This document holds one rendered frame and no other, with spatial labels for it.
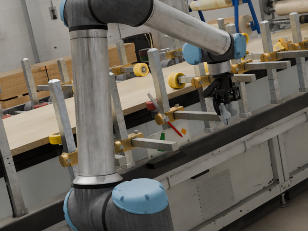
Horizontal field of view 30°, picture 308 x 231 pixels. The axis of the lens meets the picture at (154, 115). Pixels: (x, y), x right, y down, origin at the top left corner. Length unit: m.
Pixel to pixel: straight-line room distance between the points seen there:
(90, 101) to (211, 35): 0.49
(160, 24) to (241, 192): 1.72
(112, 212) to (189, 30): 0.62
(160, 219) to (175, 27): 0.59
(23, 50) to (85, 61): 8.31
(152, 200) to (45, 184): 0.95
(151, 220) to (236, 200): 1.71
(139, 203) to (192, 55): 0.74
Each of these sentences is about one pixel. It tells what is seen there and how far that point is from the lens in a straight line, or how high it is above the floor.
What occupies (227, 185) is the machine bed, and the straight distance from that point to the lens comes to 3.18.
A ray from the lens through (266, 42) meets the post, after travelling 3.00.
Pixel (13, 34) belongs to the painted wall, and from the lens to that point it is 9.92.
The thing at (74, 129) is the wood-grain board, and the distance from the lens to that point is 2.46.
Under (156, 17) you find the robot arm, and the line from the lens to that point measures 1.71.
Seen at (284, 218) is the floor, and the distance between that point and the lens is 3.41.
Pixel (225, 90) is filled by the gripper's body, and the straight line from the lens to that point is 2.24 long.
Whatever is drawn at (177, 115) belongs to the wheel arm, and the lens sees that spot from 2.50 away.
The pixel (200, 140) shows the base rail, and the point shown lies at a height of 0.70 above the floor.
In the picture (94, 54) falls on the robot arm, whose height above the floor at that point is 1.24.
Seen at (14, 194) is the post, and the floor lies 0.79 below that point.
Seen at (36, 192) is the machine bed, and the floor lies 0.69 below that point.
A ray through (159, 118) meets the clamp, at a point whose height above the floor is 0.86.
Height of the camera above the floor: 1.38
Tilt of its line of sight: 12 degrees down
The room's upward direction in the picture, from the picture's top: 12 degrees counter-clockwise
